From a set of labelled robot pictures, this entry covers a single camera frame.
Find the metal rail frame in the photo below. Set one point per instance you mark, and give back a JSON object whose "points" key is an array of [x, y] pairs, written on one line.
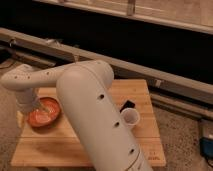
{"points": [[159, 79]]}

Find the white plastic cup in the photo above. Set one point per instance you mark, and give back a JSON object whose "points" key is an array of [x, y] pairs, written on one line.
{"points": [[131, 117]]}

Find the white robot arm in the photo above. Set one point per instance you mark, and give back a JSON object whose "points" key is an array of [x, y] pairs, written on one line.
{"points": [[82, 91]]}

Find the black small object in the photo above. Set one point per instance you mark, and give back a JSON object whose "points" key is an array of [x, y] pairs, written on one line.
{"points": [[127, 104]]}

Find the orange bowl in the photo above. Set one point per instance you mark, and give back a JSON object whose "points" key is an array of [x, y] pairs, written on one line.
{"points": [[48, 111]]}

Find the blue box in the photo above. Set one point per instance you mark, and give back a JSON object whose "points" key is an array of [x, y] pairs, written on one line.
{"points": [[206, 147]]}

